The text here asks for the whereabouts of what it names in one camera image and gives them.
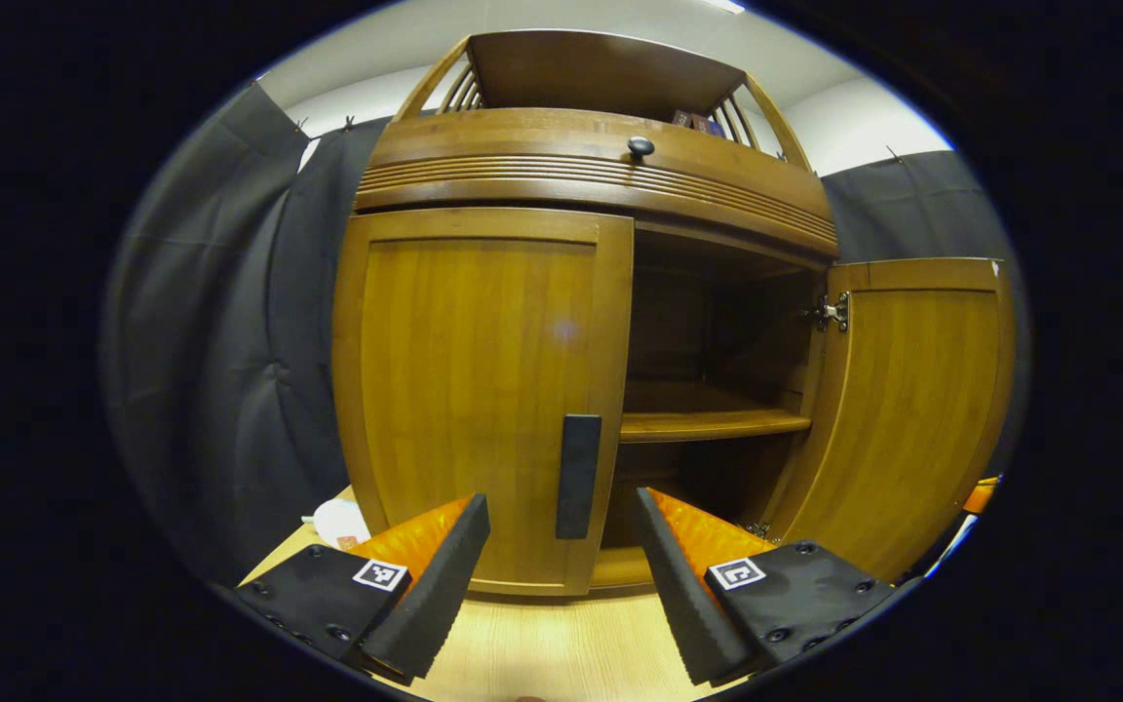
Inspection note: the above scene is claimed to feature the wooden shoe cabinet door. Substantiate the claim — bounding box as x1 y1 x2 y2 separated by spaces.
332 207 636 599
761 257 1017 585

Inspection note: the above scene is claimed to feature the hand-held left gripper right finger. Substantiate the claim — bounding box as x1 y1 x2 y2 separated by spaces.
635 487 905 687

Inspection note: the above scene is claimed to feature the wooden double-door shoe cabinet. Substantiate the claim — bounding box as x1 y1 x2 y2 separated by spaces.
332 29 1017 599

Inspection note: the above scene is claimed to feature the small white packet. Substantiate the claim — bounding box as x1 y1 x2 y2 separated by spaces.
312 498 373 553

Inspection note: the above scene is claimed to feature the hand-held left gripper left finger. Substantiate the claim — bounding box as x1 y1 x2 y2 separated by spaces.
234 492 492 684

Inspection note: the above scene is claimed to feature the black door handle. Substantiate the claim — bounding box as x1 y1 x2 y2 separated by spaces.
555 414 604 541

